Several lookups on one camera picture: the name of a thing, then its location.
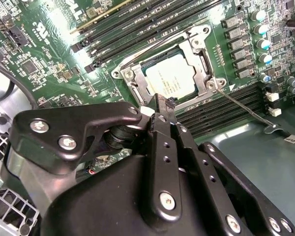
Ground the CPU with silver top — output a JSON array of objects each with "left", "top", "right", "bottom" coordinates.
[{"left": 141, "top": 50, "right": 199, "bottom": 98}]

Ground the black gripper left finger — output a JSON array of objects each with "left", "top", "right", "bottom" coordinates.
[{"left": 8, "top": 93, "right": 184, "bottom": 221}]

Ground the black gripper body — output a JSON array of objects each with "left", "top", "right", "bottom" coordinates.
[{"left": 40, "top": 154, "right": 220, "bottom": 236}]

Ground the metal socket cover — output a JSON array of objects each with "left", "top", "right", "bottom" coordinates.
[{"left": 119, "top": 34, "right": 216, "bottom": 109}]

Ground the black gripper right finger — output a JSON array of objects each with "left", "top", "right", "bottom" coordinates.
[{"left": 166, "top": 97, "right": 295, "bottom": 236}]

